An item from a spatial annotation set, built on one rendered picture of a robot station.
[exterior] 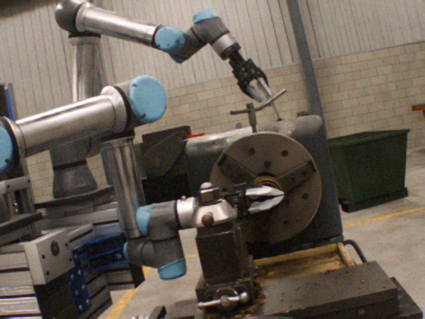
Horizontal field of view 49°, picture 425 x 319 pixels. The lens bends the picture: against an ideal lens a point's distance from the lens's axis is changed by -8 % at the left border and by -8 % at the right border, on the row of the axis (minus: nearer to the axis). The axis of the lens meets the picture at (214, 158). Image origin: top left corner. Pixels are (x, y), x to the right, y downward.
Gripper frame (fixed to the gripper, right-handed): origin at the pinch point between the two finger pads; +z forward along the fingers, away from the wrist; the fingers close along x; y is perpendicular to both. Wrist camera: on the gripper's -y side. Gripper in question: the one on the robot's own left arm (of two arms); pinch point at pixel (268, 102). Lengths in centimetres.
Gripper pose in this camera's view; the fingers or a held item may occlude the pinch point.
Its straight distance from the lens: 156.5
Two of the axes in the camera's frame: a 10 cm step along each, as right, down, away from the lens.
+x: 8.1, -5.8, -1.2
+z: 5.9, 8.1, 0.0
